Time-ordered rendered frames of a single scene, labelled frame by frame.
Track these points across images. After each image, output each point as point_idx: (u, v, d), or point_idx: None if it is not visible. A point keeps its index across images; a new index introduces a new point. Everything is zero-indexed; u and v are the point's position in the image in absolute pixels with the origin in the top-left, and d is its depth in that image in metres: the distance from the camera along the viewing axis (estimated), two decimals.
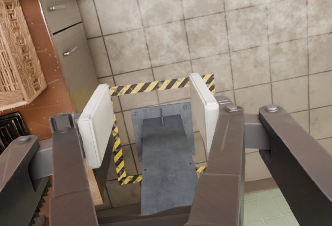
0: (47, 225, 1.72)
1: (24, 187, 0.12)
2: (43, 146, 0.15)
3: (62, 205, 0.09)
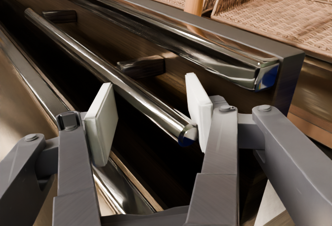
0: None
1: (30, 186, 0.13)
2: (50, 144, 0.15)
3: (66, 204, 0.09)
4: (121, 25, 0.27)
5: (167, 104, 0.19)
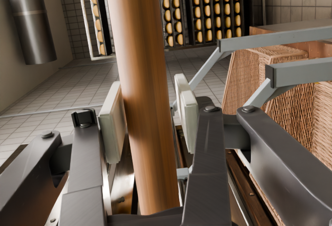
0: None
1: (44, 182, 0.13)
2: (65, 141, 0.15)
3: (73, 202, 0.09)
4: None
5: None
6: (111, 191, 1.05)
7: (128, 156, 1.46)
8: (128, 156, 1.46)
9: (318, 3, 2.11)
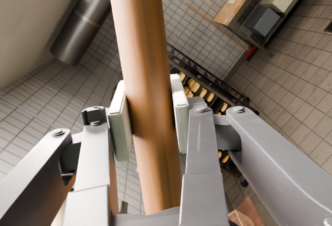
0: None
1: (54, 180, 0.13)
2: (76, 139, 0.15)
3: (79, 200, 0.09)
4: None
5: None
6: None
7: None
8: None
9: None
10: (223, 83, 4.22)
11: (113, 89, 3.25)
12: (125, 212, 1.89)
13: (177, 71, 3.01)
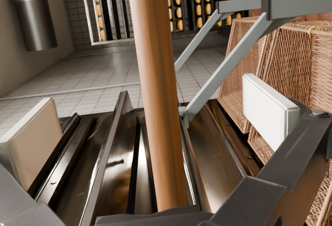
0: None
1: None
2: None
3: (21, 225, 0.08)
4: None
5: None
6: (111, 150, 1.06)
7: (127, 127, 1.48)
8: (127, 126, 1.47)
9: None
10: None
11: None
12: (123, 95, 1.70)
13: None
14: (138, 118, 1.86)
